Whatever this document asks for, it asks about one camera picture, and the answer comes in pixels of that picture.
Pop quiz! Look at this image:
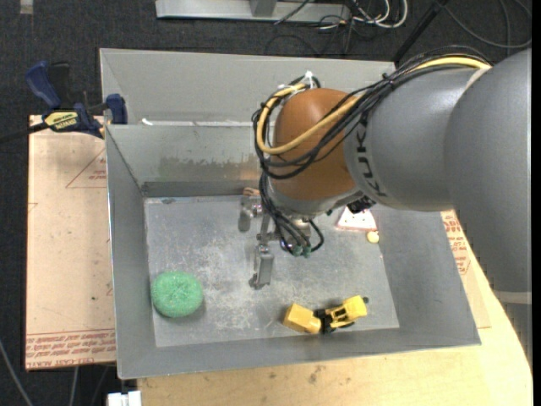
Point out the grey metal bin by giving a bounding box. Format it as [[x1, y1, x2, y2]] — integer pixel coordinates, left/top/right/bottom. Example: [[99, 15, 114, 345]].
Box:
[[99, 47, 482, 381]]

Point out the yellow toy loader truck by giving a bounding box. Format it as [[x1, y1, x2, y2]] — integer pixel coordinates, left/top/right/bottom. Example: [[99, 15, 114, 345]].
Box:
[[281, 294, 370, 336]]

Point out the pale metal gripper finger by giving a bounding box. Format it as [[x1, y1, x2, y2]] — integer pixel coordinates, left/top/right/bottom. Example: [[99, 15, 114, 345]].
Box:
[[238, 195, 260, 233], [248, 244, 276, 291]]

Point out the green round scrub sponge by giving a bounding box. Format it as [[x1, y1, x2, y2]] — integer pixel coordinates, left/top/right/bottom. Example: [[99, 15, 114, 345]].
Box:
[[150, 270, 205, 319]]

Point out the black cylinder on white bracket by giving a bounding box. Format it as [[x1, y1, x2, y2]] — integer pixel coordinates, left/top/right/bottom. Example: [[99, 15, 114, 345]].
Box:
[[335, 195, 380, 233]]

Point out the brown cardboard board red print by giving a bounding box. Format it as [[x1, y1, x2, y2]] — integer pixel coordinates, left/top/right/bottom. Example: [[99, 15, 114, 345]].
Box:
[[25, 114, 494, 372]]

